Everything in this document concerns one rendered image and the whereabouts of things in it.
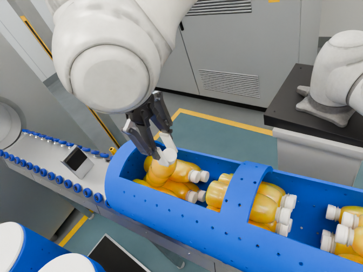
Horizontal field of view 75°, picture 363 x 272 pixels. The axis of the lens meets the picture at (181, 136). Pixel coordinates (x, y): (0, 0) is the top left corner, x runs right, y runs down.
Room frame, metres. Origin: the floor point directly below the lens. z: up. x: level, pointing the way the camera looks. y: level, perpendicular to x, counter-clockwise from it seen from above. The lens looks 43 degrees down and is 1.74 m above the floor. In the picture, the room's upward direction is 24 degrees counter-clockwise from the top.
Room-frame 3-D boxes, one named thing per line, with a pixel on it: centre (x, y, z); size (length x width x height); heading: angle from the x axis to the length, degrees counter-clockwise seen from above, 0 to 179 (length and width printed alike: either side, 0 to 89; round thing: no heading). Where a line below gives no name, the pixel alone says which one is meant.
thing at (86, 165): (0.92, 0.52, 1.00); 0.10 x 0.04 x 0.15; 134
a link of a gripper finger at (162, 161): (0.42, 0.07, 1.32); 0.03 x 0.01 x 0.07; 44
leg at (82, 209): (1.37, 1.06, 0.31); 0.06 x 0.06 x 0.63; 44
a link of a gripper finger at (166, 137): (0.45, 0.04, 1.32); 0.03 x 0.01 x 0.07; 44
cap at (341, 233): (0.15, -0.23, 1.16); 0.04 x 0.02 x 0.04; 134
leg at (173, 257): (0.67, 0.37, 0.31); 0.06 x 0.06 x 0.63; 44
